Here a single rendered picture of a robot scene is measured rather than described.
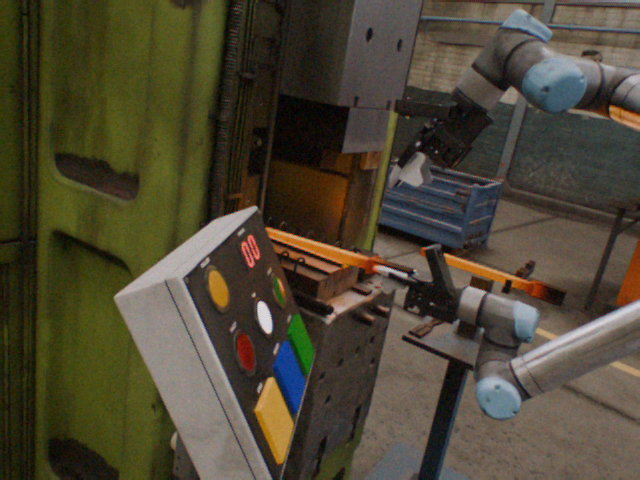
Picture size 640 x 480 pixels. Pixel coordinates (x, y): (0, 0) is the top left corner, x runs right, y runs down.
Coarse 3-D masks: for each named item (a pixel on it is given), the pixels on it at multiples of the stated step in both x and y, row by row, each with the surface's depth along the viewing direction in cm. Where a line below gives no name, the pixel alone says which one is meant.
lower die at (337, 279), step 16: (272, 240) 137; (304, 256) 130; (320, 256) 129; (288, 272) 123; (304, 272) 123; (320, 272) 124; (336, 272) 125; (352, 272) 133; (304, 288) 122; (320, 288) 121; (336, 288) 128
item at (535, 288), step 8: (424, 248) 168; (424, 256) 167; (448, 256) 164; (448, 264) 163; (456, 264) 162; (464, 264) 160; (472, 264) 160; (472, 272) 159; (480, 272) 158; (488, 272) 157; (496, 272) 156; (496, 280) 156; (504, 280) 154; (520, 280) 153; (520, 288) 152; (528, 288) 150; (536, 288) 151; (544, 288) 149; (552, 288) 148; (560, 288) 149; (536, 296) 151; (544, 296) 150; (552, 296) 149; (560, 296) 147; (560, 304) 147
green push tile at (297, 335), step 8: (296, 320) 85; (296, 328) 83; (304, 328) 87; (288, 336) 80; (296, 336) 82; (304, 336) 86; (296, 344) 81; (304, 344) 85; (296, 352) 81; (304, 352) 83; (312, 352) 87; (304, 360) 82; (304, 368) 81
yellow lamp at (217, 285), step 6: (210, 276) 60; (216, 276) 62; (210, 282) 60; (216, 282) 61; (222, 282) 63; (210, 288) 59; (216, 288) 61; (222, 288) 62; (216, 294) 60; (222, 294) 62; (216, 300) 60; (222, 300) 61; (222, 306) 61
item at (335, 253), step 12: (288, 240) 135; (300, 240) 134; (324, 252) 130; (336, 252) 128; (348, 252) 129; (360, 264) 125; (372, 264) 123; (384, 264) 122; (396, 264) 123; (408, 276) 120
